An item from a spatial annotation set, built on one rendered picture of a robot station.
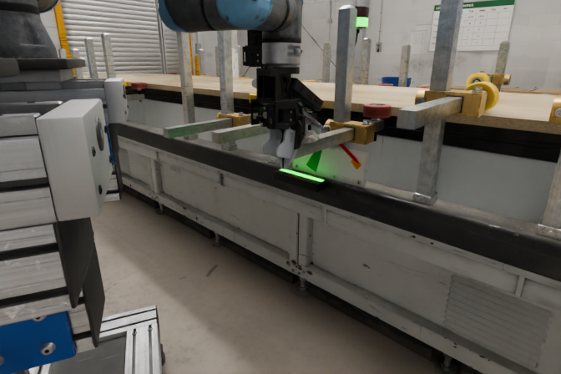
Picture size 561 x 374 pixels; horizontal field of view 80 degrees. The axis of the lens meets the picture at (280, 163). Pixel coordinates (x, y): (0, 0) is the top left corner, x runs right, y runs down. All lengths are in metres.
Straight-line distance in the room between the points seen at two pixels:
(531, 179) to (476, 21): 7.16
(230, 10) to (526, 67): 7.60
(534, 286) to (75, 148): 0.89
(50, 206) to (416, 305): 1.22
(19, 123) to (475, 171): 1.00
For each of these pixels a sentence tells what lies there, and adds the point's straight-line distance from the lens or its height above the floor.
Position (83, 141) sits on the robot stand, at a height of 0.97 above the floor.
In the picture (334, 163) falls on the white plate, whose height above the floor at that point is 0.75.
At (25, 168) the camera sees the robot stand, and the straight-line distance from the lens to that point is 0.33.
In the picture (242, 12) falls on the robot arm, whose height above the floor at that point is 1.10.
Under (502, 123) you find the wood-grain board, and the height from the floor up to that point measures 0.89.
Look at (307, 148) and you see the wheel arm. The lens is 0.76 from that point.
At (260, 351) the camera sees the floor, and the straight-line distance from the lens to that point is 1.43.
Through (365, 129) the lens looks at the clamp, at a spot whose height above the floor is 0.86.
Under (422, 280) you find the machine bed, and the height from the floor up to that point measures 0.31.
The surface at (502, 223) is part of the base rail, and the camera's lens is 0.87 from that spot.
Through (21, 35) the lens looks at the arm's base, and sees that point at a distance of 0.84.
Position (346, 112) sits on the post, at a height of 0.90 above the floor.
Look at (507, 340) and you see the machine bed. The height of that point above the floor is 0.24.
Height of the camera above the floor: 1.04
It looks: 17 degrees down
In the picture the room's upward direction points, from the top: straight up
